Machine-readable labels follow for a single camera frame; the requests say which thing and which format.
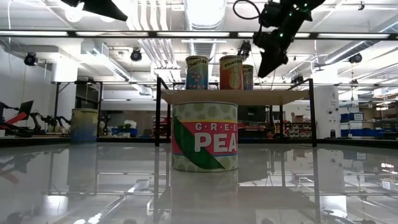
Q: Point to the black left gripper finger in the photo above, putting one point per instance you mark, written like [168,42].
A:
[102,7]

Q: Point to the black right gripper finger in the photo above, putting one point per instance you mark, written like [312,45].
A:
[270,65]

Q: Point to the peas label blue tin can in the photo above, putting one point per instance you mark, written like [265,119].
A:
[248,77]

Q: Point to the pineapple label orange tin can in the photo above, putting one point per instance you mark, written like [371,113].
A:
[231,74]

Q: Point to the cherries label tin can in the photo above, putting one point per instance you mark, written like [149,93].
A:
[197,74]

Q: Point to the green peas label tin can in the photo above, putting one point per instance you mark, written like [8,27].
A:
[205,140]

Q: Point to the yellow and blue tin can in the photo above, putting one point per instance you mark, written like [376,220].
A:
[84,127]

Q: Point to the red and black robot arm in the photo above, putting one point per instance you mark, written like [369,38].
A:
[18,119]

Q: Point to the black background robot arm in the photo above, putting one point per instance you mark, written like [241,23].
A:
[49,119]

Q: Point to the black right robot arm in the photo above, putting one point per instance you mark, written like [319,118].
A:
[298,12]

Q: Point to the wooden shelf black metal legs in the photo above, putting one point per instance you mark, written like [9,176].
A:
[233,97]

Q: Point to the cardboard box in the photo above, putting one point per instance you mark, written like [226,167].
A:
[298,118]

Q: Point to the black metal rack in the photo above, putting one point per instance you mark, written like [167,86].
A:
[87,96]

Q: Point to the blue storage bin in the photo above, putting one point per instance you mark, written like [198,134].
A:
[353,116]
[363,132]

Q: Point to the black ceiling-mounted camera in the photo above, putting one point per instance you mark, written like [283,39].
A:
[31,59]
[355,58]
[244,49]
[136,55]

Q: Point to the silver ventilation duct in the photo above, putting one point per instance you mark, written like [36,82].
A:
[205,18]

